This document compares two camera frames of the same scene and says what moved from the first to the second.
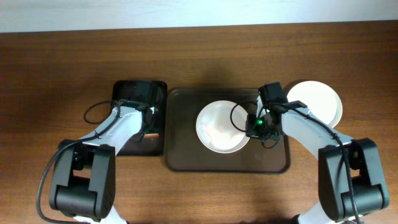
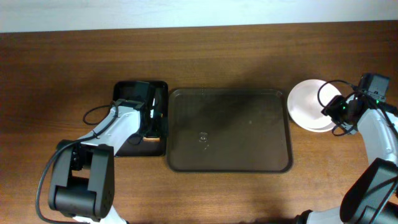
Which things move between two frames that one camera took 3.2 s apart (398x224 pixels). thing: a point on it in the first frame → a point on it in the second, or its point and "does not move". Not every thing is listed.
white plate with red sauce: x=215 y=130 → x=306 y=102
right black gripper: x=262 y=132 → x=334 y=109
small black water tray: x=150 y=93 does not move
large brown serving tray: x=185 y=151 does not move
